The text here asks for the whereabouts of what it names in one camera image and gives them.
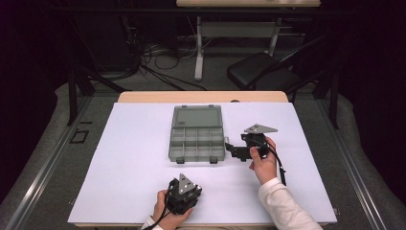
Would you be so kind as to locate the black folding chair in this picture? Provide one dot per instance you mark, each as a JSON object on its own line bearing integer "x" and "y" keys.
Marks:
{"x": 261, "y": 70}

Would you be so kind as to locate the wooden table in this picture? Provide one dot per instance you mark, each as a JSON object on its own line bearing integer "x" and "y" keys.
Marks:
{"x": 274, "y": 96}

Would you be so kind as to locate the white board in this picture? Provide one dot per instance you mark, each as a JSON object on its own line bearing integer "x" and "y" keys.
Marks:
{"x": 127, "y": 179}

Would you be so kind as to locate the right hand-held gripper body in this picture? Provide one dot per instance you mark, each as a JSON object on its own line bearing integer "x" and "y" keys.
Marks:
{"x": 255, "y": 140}

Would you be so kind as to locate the grey clear compartment box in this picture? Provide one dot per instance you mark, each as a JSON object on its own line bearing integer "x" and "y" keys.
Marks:
{"x": 196, "y": 140}

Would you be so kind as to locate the white-legged desk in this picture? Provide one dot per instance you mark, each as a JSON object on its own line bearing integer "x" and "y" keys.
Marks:
{"x": 199, "y": 48}

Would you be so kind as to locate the small metal bracket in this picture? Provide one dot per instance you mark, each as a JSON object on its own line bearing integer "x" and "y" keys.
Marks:
{"x": 336, "y": 211}

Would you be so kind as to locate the black metal stand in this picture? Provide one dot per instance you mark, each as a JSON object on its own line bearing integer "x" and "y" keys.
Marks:
{"x": 334, "y": 102}
{"x": 72, "y": 96}

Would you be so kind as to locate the person's left hand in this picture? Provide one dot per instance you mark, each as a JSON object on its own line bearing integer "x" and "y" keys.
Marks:
{"x": 167, "y": 218}

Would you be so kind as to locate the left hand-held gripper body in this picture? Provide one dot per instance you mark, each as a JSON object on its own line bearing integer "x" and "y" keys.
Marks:
{"x": 183, "y": 195}

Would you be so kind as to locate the aluminium floor rail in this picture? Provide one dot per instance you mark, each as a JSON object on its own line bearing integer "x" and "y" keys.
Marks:
{"x": 354, "y": 172}
{"x": 41, "y": 179}

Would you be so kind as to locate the person's right hand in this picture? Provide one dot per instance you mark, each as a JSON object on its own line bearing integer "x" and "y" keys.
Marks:
{"x": 265, "y": 169}

